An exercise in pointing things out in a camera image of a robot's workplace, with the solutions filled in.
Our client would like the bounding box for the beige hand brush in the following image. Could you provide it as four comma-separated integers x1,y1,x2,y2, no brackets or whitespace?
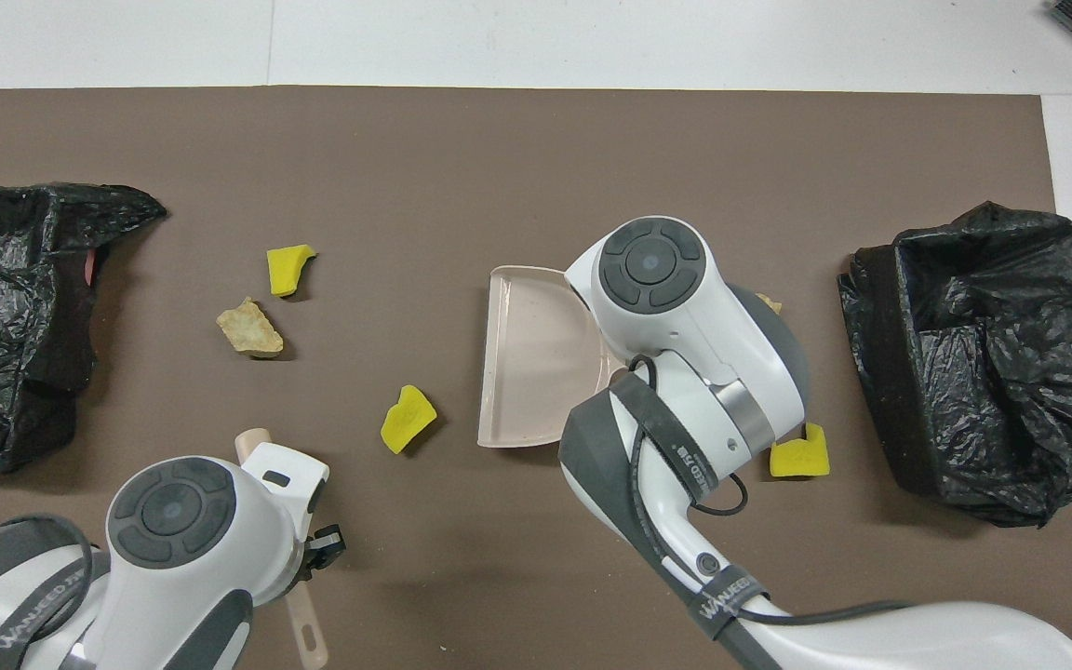
234,427,329,670

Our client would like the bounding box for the yellow sponge wedge with imprint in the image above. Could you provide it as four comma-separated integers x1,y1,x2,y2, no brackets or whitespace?
380,384,438,456

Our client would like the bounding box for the beige plastic dustpan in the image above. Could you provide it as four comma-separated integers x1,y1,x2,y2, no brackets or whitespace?
477,265,625,449

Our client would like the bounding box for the small yellow sponge wedge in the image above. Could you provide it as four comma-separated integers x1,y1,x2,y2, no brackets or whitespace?
266,244,318,299

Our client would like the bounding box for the notched yellow sponge piece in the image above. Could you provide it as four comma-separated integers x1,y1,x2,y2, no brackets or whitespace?
769,422,831,479

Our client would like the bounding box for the brown table mat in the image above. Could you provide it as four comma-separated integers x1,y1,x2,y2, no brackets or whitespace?
0,86,1072,670

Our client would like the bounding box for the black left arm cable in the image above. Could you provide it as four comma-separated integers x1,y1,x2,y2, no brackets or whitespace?
0,515,97,652

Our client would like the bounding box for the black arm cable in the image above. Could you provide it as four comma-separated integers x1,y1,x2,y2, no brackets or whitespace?
624,354,914,670
0,515,97,652

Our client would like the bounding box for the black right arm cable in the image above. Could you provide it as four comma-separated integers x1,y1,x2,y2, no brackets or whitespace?
624,354,914,670

